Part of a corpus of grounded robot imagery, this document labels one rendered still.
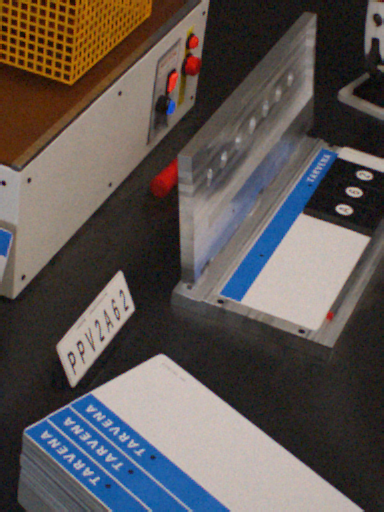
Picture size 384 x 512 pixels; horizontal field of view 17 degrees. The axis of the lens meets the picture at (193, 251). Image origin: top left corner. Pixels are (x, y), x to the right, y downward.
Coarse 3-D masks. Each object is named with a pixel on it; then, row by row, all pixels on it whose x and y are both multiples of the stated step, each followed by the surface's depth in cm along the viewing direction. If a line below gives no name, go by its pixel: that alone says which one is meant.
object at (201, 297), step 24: (312, 144) 191; (288, 168) 185; (264, 192) 179; (288, 192) 180; (264, 216) 174; (240, 240) 170; (216, 264) 165; (192, 288) 160; (216, 288) 160; (360, 288) 164; (216, 312) 158; (240, 312) 157; (336, 312) 160; (264, 336) 157; (288, 336) 156; (312, 336) 155; (336, 336) 156
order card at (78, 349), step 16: (112, 288) 153; (96, 304) 149; (112, 304) 152; (128, 304) 156; (80, 320) 146; (96, 320) 149; (112, 320) 152; (64, 336) 144; (80, 336) 146; (96, 336) 149; (112, 336) 152; (64, 352) 143; (80, 352) 146; (96, 352) 149; (64, 368) 144; (80, 368) 146
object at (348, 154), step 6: (342, 150) 188; (348, 150) 188; (354, 150) 189; (342, 156) 187; (348, 156) 187; (354, 156) 188; (360, 156) 188; (366, 156) 188; (372, 156) 188; (354, 162) 186; (360, 162) 186; (366, 162) 187; (372, 162) 187; (378, 162) 187; (378, 168) 185
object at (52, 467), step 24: (24, 432) 126; (48, 432) 127; (24, 456) 128; (48, 456) 124; (72, 456) 124; (24, 480) 130; (48, 480) 126; (72, 480) 123; (96, 480) 122; (24, 504) 131; (48, 504) 128; (72, 504) 124; (96, 504) 121; (120, 504) 120
